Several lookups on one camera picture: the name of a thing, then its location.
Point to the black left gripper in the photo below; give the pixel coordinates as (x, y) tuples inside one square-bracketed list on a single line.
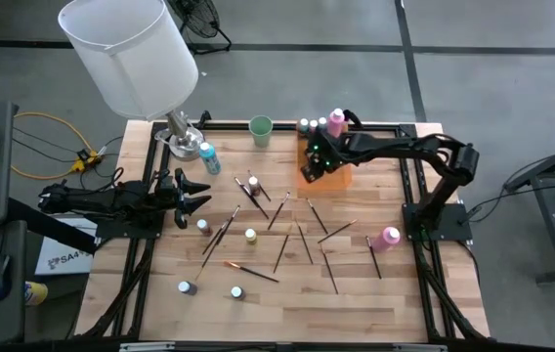
[(180, 198)]

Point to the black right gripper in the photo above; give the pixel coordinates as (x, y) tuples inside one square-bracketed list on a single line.
[(328, 154)]

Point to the maroon small paint bottle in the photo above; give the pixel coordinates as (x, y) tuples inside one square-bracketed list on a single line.
[(313, 126)]

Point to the blue small paint bottle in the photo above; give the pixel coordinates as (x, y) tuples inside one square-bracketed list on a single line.
[(323, 122)]

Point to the pink large paint bottle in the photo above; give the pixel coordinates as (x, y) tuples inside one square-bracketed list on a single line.
[(336, 122), (385, 239)]

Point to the green small paint bottle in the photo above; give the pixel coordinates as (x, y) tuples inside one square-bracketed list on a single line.
[(303, 125)]

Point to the teal large paint bottle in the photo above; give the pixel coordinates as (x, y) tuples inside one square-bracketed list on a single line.
[(209, 159)]

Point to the dark red small paint bottle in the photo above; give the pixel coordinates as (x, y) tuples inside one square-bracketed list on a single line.
[(254, 186)]

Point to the yellow small paint bottle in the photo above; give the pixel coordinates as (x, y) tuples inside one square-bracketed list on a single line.
[(250, 236)]

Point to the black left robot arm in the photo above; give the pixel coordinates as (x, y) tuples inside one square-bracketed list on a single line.
[(111, 198)]

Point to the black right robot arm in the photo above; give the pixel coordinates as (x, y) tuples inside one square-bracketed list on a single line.
[(404, 146)]

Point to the orange translucent plastic bin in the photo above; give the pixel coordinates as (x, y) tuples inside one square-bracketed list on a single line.
[(336, 181)]

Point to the green plastic cup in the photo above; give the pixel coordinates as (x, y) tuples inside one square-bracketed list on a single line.
[(260, 131)]

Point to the yellow power plug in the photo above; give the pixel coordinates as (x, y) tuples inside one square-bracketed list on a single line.
[(84, 160)]

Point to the white cardboard box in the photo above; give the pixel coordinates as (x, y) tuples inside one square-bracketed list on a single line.
[(65, 256)]

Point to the white shade silver table lamp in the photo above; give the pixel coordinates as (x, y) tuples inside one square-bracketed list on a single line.
[(131, 58)]

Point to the black floor fan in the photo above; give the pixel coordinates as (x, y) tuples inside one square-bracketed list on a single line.
[(199, 19)]

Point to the yellow can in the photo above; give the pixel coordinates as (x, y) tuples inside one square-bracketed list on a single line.
[(37, 293)]

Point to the black metal table stand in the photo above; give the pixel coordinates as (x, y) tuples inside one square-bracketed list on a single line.
[(548, 230)]

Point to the silver metal bracket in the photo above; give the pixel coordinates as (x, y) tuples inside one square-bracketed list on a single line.
[(145, 347), (419, 348)]

